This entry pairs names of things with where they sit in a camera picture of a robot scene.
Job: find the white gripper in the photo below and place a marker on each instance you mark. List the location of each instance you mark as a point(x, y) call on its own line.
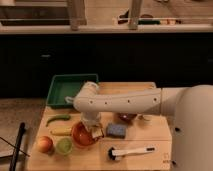
point(91, 120)

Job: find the small white eraser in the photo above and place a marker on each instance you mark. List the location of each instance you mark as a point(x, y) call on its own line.
point(97, 133)

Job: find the red bowl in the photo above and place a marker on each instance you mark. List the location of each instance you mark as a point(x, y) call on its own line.
point(81, 137)

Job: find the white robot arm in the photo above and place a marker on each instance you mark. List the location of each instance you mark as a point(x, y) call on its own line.
point(191, 107)

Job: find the dark brown small bowl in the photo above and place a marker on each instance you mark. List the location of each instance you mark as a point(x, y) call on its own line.
point(127, 117)

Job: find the blue sponge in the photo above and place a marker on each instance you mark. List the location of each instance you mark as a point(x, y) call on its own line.
point(116, 130)

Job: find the green chili pepper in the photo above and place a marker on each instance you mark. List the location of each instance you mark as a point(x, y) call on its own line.
point(64, 117)

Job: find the yellow corn cob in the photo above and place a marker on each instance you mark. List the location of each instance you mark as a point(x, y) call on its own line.
point(61, 131)

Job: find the green lime cup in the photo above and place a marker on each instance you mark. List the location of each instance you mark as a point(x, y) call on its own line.
point(64, 146)

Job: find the green plastic tray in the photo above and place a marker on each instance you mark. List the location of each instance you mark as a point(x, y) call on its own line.
point(67, 85)

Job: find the white dish brush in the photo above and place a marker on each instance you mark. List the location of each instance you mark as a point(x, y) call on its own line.
point(114, 154)

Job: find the red apple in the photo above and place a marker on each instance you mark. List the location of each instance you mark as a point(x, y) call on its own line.
point(44, 144)

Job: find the black tripod leg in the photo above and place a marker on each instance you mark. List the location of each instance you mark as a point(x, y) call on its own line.
point(16, 150)

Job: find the wooden post left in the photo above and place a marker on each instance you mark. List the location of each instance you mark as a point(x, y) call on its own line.
point(76, 11)

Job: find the wooden post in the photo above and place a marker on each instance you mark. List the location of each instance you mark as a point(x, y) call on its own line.
point(134, 14)
point(76, 11)

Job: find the wooden post right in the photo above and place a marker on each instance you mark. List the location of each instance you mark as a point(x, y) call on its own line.
point(134, 14)

